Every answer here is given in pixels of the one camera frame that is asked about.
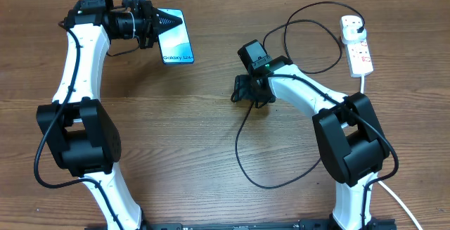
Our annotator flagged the blue Galaxy smartphone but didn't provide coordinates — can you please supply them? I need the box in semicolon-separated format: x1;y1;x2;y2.
158;8;195;65

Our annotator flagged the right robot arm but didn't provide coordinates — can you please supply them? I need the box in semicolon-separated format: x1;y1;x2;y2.
231;40;391;229

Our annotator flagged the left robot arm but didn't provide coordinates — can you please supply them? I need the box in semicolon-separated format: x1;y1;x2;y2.
36;0;186;229

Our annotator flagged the white charger plug adapter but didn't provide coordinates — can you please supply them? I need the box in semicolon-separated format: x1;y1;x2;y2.
341;21;367;44

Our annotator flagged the white power strip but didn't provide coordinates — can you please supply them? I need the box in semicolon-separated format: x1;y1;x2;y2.
340;15;373;77

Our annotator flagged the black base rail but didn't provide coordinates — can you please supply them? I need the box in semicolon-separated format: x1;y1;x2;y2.
84;215;397;230

